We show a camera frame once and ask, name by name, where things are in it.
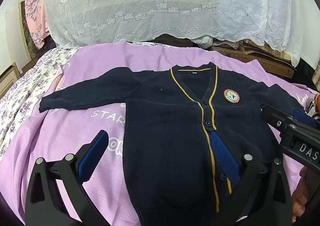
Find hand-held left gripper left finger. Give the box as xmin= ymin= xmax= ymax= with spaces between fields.
xmin=24 ymin=130 xmax=110 ymax=226

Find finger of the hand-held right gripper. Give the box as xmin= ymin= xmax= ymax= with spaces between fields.
xmin=292 ymin=110 xmax=320 ymax=129
xmin=261 ymin=104 xmax=292 ymax=133

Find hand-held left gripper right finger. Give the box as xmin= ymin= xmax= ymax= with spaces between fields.
xmin=209 ymin=132 xmax=292 ymax=226

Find navy knit cardigan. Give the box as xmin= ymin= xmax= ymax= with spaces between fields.
xmin=39 ymin=62 xmax=307 ymax=226

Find person's right hand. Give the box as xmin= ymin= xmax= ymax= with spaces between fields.
xmin=291 ymin=166 xmax=310 ymax=218

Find black white striped cloth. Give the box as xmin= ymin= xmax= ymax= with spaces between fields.
xmin=306 ymin=98 xmax=320 ymax=120

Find brown woven mat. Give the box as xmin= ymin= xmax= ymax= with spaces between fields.
xmin=209 ymin=45 xmax=300 ymax=80

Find brown cardboard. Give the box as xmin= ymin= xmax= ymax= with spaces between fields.
xmin=237 ymin=40 xmax=294 ymax=65

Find purple floral bedsheet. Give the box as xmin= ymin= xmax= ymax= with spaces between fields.
xmin=0 ymin=47 xmax=80 ymax=151

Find purple printed blanket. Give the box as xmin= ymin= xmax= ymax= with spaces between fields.
xmin=0 ymin=41 xmax=318 ymax=226

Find white garment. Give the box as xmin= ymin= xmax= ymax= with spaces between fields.
xmin=192 ymin=35 xmax=215 ymax=49

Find white board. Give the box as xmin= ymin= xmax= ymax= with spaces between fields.
xmin=5 ymin=3 xmax=27 ymax=66

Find dark patterned panel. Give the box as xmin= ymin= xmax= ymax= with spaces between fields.
xmin=20 ymin=1 xmax=34 ymax=54

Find pink floral cloth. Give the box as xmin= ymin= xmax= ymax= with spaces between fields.
xmin=24 ymin=0 xmax=50 ymax=50

